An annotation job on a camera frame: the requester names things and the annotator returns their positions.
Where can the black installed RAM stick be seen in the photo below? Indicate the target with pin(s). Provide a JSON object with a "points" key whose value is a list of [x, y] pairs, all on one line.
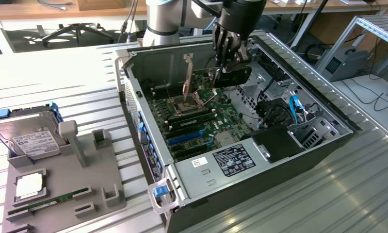
{"points": [[194, 122]]}

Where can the grey machine box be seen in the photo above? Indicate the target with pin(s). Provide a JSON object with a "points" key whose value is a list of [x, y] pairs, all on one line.
{"points": [[353, 64]]}

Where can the grey parts rack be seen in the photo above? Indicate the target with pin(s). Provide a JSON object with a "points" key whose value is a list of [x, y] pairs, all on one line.
{"points": [[68, 179]]}

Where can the aluminium frame rack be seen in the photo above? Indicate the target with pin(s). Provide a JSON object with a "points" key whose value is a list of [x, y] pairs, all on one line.
{"points": [[385, 26]]}

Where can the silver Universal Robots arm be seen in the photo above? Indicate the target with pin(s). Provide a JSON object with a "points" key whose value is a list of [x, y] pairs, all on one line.
{"points": [[162, 19]]}

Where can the black plastic shroud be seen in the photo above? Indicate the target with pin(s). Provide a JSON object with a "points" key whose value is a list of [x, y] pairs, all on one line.
{"points": [[275, 143]]}

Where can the graphics card with metal bracket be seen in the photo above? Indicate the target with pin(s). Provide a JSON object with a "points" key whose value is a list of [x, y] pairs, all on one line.
{"points": [[232, 78]]}

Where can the silver power supply unit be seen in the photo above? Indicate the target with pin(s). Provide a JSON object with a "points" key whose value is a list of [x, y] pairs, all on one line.
{"points": [[207, 180]]}

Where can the black office chair base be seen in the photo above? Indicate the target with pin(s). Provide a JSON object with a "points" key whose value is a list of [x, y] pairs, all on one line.
{"points": [[76, 29]]}

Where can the green RAM stick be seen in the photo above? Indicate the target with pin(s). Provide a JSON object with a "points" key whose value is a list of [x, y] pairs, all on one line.
{"points": [[51, 201]]}

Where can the green motherboard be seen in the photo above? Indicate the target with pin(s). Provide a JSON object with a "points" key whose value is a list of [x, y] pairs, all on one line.
{"points": [[226, 114]]}

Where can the blue case release latch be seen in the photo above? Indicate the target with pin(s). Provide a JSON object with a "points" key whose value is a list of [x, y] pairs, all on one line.
{"points": [[159, 191]]}

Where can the hard disk with blue bracket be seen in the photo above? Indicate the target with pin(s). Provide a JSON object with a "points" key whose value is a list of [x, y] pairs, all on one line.
{"points": [[23, 136]]}

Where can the silver disk bay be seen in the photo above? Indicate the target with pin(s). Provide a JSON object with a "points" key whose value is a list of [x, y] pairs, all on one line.
{"points": [[310, 136]]}

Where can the silver CPU chip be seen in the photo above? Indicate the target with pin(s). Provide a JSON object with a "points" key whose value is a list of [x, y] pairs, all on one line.
{"points": [[28, 185]]}

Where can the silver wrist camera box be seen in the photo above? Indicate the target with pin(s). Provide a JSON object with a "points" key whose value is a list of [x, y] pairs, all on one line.
{"points": [[202, 11]]}

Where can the silver chipset heatsink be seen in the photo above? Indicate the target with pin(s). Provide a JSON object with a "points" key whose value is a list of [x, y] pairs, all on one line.
{"points": [[226, 140]]}

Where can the open black PC case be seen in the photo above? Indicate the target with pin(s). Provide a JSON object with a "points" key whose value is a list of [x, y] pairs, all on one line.
{"points": [[262, 194]]}

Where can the CPU socket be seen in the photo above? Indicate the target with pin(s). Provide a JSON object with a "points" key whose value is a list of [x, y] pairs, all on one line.
{"points": [[187, 108]]}

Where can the metal socket cover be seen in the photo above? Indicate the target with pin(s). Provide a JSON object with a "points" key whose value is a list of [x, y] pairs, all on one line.
{"points": [[210, 96]]}

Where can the long wooden desk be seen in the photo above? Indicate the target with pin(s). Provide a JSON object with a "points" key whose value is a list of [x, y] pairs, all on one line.
{"points": [[287, 8]]}

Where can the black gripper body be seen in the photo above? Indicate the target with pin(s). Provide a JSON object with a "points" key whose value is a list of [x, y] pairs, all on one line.
{"points": [[240, 14]]}

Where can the silver drive cage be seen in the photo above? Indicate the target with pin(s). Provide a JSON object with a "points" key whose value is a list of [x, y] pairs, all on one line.
{"points": [[264, 97]]}

